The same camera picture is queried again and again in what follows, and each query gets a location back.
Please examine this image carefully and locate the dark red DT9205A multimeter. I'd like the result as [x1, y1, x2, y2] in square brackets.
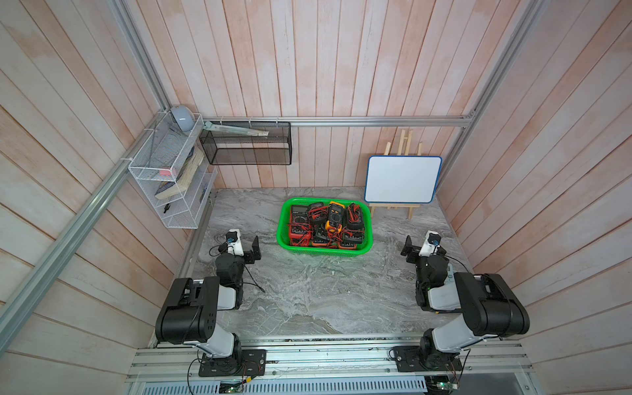
[288, 205, 312, 247]

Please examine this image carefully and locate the dark green multimeter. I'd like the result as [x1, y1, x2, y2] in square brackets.
[340, 228, 365, 250]

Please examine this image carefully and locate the yellow multimeter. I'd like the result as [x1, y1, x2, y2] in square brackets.
[325, 202, 346, 234]

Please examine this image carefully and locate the black multimeter face down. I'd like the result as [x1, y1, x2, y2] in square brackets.
[345, 203, 365, 230]

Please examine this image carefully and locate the small black multimeter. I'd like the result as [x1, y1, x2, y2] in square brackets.
[307, 202, 329, 226]

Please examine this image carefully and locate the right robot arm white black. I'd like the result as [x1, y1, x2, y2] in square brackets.
[401, 230, 530, 365]

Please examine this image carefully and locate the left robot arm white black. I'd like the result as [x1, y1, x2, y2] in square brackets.
[155, 229, 262, 362]

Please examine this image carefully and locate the green plastic basket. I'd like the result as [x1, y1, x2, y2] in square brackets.
[276, 197, 373, 257]

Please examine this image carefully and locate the wooden block on shelf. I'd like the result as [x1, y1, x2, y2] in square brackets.
[155, 146, 204, 200]

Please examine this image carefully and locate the grey computer mouse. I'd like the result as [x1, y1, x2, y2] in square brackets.
[171, 105, 196, 134]

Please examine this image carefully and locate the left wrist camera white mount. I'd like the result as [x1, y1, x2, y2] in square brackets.
[225, 229, 244, 256]

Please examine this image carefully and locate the small whiteboard blue frame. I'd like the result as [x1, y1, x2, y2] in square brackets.
[364, 156, 443, 204]

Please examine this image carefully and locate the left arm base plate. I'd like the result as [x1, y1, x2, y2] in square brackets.
[198, 349, 267, 378]

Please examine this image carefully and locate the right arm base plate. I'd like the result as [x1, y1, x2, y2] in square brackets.
[389, 346, 462, 373]

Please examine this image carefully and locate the black mesh wall basket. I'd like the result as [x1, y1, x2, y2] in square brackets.
[199, 120, 293, 166]

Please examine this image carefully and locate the white wire wall shelf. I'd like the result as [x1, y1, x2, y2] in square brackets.
[128, 111, 217, 229]

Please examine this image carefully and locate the aluminium wall rail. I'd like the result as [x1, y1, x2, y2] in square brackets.
[204, 116, 473, 128]

